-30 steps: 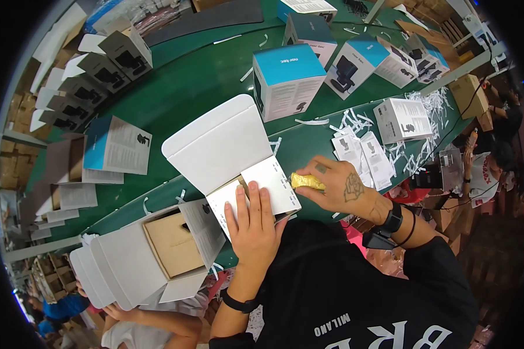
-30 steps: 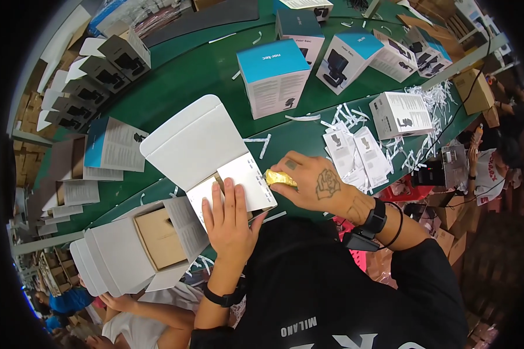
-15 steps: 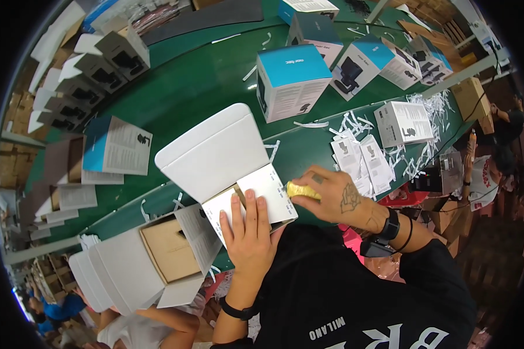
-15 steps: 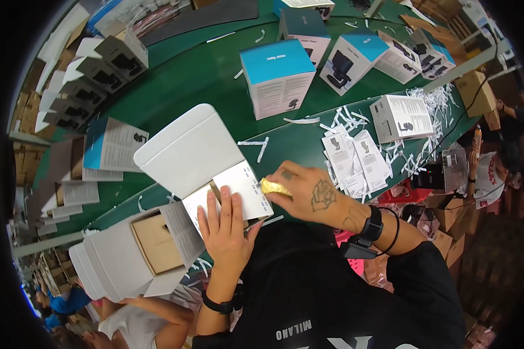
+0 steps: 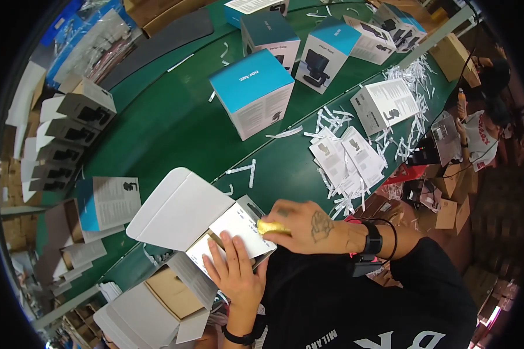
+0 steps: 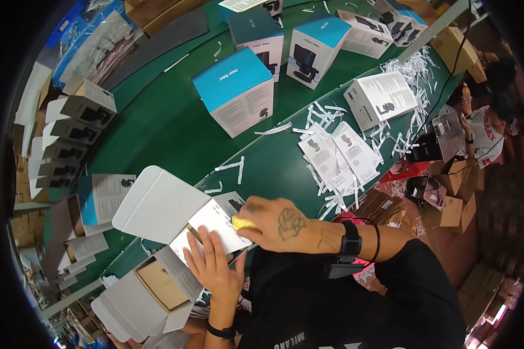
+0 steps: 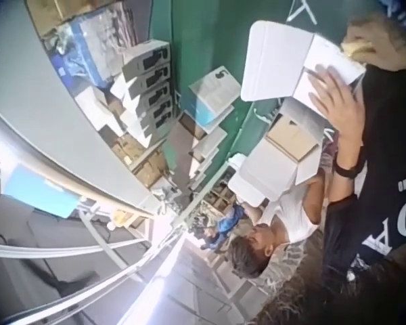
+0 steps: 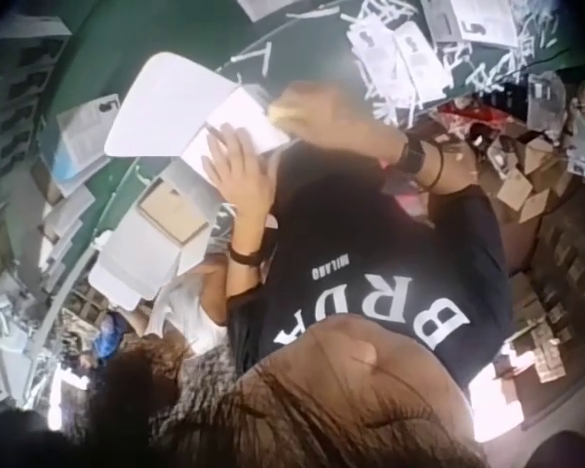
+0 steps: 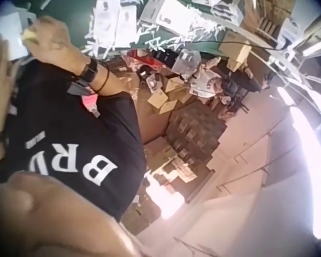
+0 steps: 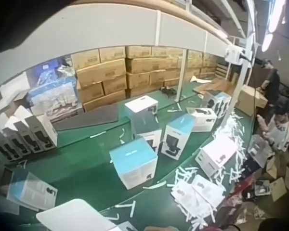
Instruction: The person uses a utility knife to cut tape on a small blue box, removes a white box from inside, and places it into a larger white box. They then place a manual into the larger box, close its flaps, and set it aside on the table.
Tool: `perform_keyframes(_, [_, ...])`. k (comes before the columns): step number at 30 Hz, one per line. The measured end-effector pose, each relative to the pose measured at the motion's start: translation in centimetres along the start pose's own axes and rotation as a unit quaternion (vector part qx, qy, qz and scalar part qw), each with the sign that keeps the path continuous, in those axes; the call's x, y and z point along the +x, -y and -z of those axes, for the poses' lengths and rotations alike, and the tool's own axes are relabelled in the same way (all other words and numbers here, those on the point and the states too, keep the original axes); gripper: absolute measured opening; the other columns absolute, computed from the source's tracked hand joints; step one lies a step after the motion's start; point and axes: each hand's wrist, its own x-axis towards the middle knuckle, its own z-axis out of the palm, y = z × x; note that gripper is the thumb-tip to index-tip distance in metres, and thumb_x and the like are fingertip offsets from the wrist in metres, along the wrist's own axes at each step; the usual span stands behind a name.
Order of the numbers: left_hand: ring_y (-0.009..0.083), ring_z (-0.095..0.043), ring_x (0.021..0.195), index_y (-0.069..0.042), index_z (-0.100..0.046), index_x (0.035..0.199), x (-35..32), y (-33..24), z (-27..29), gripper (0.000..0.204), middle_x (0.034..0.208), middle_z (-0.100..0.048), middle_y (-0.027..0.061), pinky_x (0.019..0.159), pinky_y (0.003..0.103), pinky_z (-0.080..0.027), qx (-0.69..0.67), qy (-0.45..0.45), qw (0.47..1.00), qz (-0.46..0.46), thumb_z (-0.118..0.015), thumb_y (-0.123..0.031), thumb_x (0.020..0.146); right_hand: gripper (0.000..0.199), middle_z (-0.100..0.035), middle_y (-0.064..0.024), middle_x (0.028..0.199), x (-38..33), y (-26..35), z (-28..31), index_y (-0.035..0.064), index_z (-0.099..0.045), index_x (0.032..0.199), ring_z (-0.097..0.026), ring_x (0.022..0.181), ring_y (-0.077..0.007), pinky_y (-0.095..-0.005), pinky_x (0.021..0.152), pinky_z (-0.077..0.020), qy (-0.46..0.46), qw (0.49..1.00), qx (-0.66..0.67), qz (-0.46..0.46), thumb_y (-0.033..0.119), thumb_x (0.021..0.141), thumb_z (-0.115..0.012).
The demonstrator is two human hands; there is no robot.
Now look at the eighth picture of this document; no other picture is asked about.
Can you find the blue bag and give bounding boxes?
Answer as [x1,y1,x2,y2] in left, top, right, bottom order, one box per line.
[91,311,129,363]

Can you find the white plastic bag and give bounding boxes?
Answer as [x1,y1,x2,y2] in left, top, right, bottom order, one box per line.
[143,272,231,353]

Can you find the stack of printed leaflets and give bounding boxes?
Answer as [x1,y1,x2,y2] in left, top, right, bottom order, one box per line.
[53,92,124,197]

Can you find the grey storage rack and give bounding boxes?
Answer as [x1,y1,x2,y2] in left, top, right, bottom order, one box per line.
[0,14,75,254]

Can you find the large white box lid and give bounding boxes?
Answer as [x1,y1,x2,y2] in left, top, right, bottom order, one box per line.
[103,52,248,160]

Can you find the person's left hand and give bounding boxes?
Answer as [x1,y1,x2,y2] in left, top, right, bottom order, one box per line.
[205,121,278,254]

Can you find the person's right hand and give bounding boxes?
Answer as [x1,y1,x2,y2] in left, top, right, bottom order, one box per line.
[271,79,407,166]

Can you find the heap of cardboard boxes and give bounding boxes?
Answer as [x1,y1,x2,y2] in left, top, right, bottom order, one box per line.
[467,72,585,391]

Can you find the small white box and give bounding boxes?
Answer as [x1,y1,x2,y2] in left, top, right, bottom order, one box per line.
[179,87,292,182]

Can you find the heap of printed paper packets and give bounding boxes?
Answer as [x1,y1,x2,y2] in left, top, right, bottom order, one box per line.
[343,12,455,126]

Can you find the black wrist band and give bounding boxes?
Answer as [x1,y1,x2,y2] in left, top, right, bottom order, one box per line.
[226,243,267,268]
[394,130,428,176]

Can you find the open white carton brown insert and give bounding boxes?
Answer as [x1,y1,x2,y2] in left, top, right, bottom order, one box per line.
[87,158,236,311]

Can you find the grey patterned cloth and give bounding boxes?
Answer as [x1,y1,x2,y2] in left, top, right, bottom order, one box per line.
[204,202,241,257]

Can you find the white printed sheet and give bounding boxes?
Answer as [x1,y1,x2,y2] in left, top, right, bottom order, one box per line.
[447,0,524,50]

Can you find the thin black bracelet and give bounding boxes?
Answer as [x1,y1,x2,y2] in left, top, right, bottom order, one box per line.
[422,141,446,192]

